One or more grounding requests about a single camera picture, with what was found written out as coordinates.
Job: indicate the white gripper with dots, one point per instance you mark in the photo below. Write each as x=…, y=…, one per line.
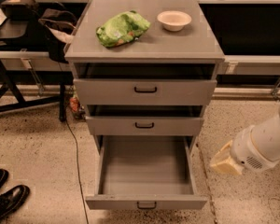
x=246, y=152

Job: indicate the grey bottom drawer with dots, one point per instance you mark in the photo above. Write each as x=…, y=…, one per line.
x=145, y=173

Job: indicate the grey drawer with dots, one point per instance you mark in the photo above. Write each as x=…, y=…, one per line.
x=145, y=83
x=145, y=120
x=145, y=173

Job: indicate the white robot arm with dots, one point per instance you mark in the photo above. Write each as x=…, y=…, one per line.
x=266, y=138

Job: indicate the grey drawer cabinet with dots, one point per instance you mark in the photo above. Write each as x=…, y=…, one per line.
x=195, y=43

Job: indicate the grey middle drawer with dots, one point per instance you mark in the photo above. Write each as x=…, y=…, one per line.
x=145, y=120

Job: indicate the grey top drawer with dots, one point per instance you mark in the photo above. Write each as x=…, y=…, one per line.
x=145, y=83

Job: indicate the white bowl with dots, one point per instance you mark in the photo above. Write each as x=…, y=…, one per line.
x=174, y=21

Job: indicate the red object behind cabinet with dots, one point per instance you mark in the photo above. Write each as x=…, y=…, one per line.
x=75, y=107

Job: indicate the black shoe lower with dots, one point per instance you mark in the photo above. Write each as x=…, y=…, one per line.
x=12, y=200

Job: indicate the black bag on table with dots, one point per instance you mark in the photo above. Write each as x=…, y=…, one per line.
x=19, y=10

